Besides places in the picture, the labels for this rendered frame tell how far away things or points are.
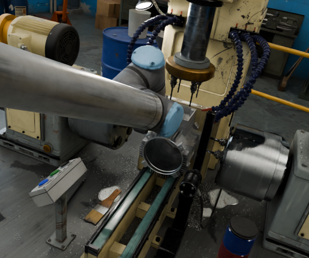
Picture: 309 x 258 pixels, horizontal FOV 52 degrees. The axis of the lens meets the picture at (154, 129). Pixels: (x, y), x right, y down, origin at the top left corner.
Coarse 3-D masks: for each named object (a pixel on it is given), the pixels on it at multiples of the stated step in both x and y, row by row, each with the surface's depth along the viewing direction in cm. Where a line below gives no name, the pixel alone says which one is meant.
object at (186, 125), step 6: (186, 108) 128; (192, 108) 127; (186, 114) 128; (192, 114) 122; (186, 120) 117; (192, 120) 125; (180, 126) 119; (186, 126) 118; (180, 132) 120; (186, 132) 120
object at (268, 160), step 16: (240, 128) 113; (224, 144) 123; (240, 144) 108; (256, 144) 108; (272, 144) 108; (288, 144) 111; (224, 160) 109; (240, 160) 107; (256, 160) 106; (272, 160) 105; (224, 176) 110; (240, 176) 108; (256, 176) 106; (272, 176) 104; (240, 192) 113; (256, 192) 109; (272, 192) 107
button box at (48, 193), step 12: (60, 168) 96; (72, 168) 94; (84, 168) 98; (48, 180) 89; (60, 180) 89; (72, 180) 93; (36, 192) 86; (48, 192) 85; (60, 192) 88; (36, 204) 88; (48, 204) 86
